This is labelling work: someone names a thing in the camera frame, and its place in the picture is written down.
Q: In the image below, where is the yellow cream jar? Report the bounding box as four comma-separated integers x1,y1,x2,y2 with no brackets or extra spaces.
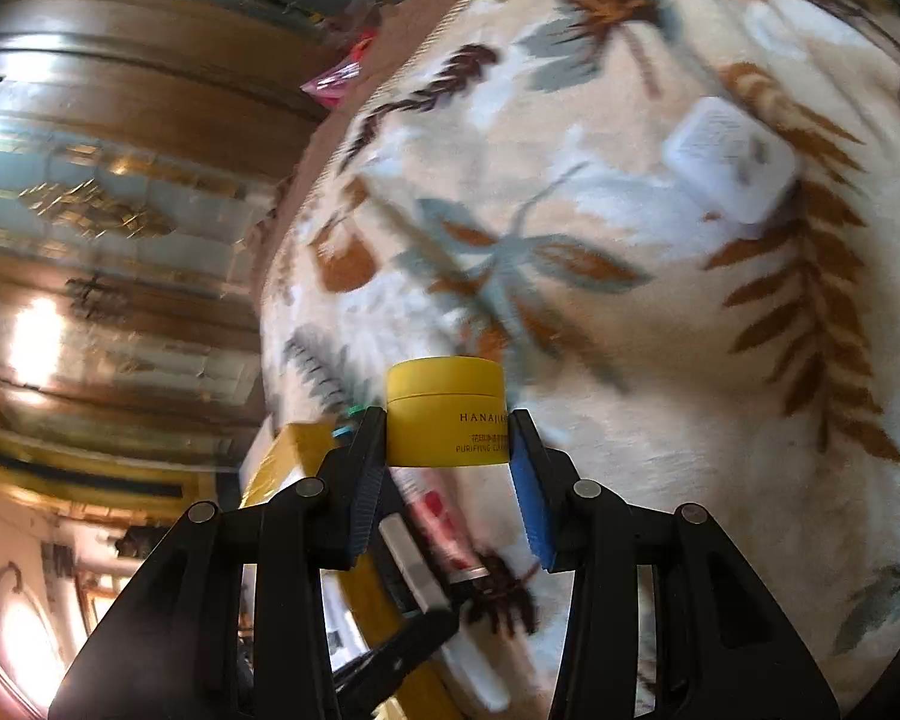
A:
385,356,509,468

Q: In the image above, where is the white power adapter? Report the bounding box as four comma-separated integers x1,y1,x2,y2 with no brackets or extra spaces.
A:
662,96,800,226

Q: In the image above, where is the rose hand cream tube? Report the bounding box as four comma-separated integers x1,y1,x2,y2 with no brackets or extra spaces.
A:
391,466,487,583

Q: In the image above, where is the white box with yellow tape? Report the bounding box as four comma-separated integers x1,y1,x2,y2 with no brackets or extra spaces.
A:
244,408,461,718

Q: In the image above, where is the pink plastic bag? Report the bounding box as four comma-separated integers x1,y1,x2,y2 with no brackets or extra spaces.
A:
301,29,377,109

